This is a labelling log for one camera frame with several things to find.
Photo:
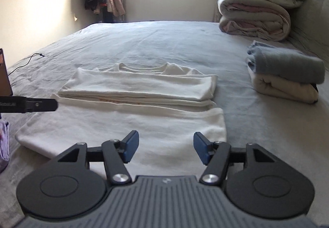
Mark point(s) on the black cloth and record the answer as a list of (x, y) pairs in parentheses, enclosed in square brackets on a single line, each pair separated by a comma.
[(315, 92)]

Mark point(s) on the pink hanging clothes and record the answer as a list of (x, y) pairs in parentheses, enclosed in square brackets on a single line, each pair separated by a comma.
[(115, 4)]

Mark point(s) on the folded cream garment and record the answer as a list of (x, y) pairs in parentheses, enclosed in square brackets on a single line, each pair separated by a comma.
[(280, 88)]

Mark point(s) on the folded grey sweater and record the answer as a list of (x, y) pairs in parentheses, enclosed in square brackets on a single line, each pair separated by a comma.
[(287, 66)]

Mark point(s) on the folded grey pink quilt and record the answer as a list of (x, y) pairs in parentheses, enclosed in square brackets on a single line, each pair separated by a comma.
[(254, 17)]

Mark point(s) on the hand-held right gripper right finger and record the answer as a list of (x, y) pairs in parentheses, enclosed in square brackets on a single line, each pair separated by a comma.
[(201, 148)]

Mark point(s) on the purple cloth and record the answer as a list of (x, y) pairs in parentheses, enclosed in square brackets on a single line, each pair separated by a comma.
[(3, 145)]

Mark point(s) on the white printed sweatshirt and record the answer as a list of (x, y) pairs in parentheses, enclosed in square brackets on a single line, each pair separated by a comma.
[(141, 89)]

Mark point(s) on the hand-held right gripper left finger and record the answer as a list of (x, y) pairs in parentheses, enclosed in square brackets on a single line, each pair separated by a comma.
[(129, 147)]

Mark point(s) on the smartphone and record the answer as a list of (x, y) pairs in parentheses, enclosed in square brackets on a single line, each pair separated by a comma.
[(4, 74)]

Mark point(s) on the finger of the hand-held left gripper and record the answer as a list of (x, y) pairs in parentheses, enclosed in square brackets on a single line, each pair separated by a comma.
[(38, 104)]

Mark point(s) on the grey padded headboard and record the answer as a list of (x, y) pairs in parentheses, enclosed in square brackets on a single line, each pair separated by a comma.
[(313, 7)]

